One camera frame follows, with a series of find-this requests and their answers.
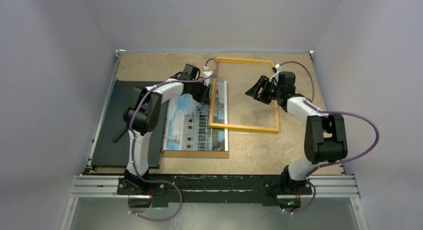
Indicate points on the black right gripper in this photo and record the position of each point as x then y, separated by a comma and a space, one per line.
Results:
255, 90

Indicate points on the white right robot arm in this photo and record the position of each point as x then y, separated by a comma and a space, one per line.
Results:
325, 139

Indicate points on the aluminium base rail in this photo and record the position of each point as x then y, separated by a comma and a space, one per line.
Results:
227, 189

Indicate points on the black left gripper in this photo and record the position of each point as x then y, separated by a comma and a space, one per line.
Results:
204, 98

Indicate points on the black flat box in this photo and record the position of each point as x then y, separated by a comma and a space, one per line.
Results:
109, 154

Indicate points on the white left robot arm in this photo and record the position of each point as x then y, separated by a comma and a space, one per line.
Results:
143, 113

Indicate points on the yellow wooden picture frame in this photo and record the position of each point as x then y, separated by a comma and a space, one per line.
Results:
244, 96

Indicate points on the building and sky photo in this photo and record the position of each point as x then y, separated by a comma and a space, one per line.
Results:
187, 123

